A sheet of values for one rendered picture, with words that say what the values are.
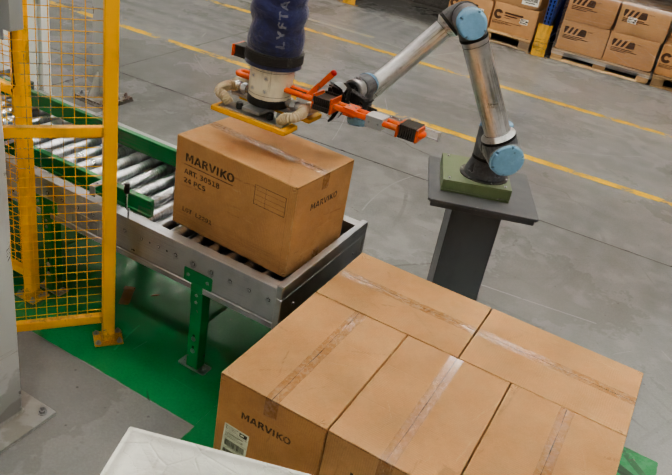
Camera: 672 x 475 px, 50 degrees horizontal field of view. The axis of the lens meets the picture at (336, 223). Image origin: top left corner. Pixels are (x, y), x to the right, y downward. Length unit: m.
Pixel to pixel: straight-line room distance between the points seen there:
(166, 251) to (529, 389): 1.49
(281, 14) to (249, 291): 1.03
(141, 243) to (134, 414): 0.68
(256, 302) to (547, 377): 1.10
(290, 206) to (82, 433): 1.15
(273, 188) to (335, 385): 0.78
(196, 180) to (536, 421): 1.57
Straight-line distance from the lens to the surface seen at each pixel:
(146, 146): 3.67
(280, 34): 2.69
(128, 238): 3.10
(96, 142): 3.86
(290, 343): 2.52
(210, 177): 2.90
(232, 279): 2.80
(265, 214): 2.77
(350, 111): 2.66
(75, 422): 2.99
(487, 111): 3.08
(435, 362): 2.59
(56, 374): 3.20
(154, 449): 1.49
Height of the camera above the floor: 2.11
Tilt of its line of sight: 29 degrees down
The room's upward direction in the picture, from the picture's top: 10 degrees clockwise
